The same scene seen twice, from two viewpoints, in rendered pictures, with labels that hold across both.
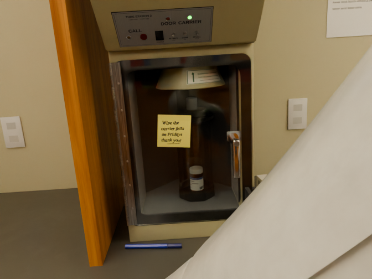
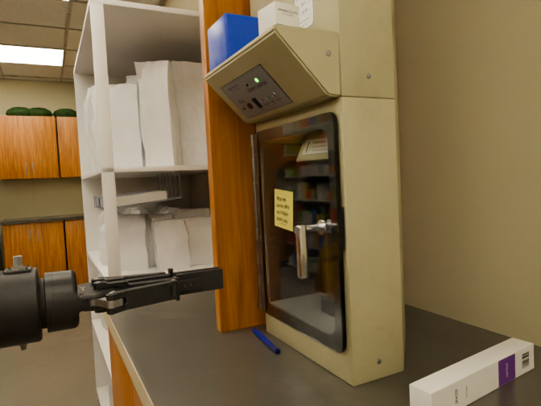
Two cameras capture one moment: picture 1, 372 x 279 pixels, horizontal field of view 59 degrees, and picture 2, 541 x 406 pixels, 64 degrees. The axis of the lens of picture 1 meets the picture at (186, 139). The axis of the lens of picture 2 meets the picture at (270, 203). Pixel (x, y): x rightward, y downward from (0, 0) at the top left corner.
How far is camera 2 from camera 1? 0.81 m
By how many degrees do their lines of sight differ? 64
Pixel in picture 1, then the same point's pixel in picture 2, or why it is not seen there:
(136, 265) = (230, 344)
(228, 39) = (303, 96)
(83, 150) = (213, 213)
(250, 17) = (294, 66)
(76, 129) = (212, 193)
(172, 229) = (289, 333)
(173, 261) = (250, 357)
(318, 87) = not seen: outside the picture
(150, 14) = (236, 84)
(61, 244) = not seen: hidden behind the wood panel
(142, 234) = (272, 326)
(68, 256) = not seen: hidden behind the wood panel
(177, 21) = (254, 86)
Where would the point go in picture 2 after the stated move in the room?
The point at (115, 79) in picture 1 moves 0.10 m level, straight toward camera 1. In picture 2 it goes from (254, 151) to (215, 150)
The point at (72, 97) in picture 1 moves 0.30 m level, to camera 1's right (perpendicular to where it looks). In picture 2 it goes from (210, 164) to (267, 155)
